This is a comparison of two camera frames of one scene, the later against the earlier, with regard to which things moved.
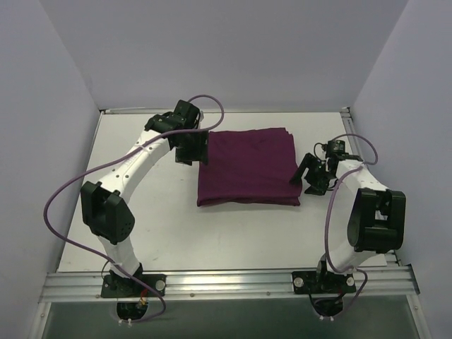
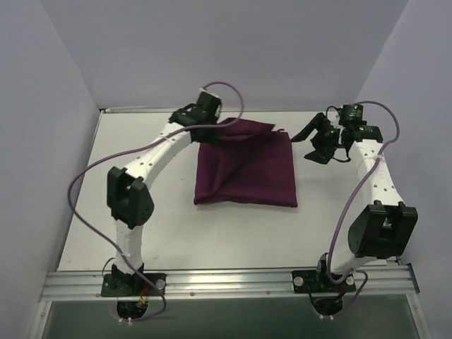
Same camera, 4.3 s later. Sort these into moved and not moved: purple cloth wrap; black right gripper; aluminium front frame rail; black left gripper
Moved: black right gripper; black left gripper
Not moved: purple cloth wrap; aluminium front frame rail
